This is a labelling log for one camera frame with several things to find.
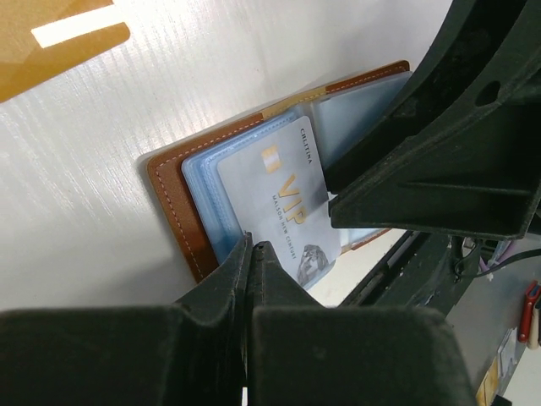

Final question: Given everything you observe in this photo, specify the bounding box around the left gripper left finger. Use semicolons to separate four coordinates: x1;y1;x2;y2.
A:
1;235;253;405

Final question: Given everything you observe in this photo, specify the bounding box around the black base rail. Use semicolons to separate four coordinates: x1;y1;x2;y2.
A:
340;231;481;315

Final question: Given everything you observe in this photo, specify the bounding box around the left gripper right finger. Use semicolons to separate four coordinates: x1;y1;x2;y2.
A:
247;242;476;405

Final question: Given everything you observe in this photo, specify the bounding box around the brown leather card holder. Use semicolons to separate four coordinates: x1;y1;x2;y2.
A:
147;61;411;288

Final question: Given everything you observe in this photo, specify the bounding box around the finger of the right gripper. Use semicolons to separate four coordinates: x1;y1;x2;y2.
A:
325;1;540;197
329;103;540;239

